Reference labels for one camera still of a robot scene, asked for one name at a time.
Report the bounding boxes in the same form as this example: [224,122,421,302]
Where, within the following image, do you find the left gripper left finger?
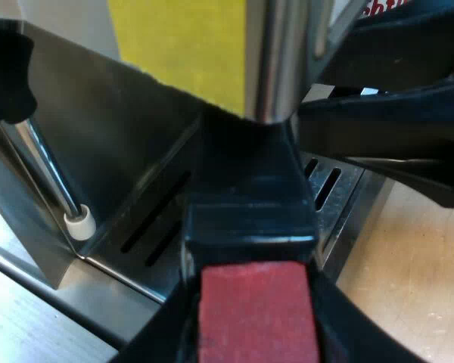
[115,249,204,363]

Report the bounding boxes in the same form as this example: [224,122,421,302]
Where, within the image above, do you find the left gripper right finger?
[304,241,406,363]

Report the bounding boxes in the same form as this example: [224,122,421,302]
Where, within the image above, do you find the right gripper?
[297,9,454,162]

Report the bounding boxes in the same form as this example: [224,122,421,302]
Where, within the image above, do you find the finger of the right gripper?
[346,155,454,209]

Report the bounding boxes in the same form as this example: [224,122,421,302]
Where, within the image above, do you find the filter holder with red-ended handle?
[180,113,323,363]

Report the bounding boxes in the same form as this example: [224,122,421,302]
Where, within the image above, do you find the steel espresso machine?
[0,0,389,363]

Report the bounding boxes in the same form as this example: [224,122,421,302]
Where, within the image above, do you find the white mug with red and black print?
[334,0,408,22]

